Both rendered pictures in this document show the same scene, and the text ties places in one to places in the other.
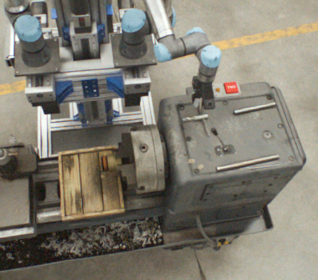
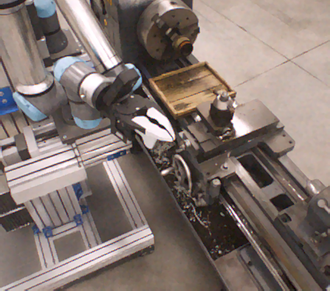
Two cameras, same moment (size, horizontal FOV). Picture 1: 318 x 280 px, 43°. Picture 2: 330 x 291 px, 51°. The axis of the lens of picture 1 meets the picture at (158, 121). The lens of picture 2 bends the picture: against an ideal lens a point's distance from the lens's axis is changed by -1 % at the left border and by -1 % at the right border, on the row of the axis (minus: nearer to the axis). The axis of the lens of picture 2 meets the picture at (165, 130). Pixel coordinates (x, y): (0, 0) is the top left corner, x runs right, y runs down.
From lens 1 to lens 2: 214 cm
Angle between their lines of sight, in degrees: 55
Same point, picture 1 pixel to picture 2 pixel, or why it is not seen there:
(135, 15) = not seen: outside the picture
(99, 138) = (99, 191)
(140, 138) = (165, 6)
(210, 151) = not seen: outside the picture
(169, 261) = not seen: hidden behind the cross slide
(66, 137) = (105, 225)
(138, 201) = (191, 60)
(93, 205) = (211, 80)
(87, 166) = (177, 93)
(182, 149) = not seen: outside the picture
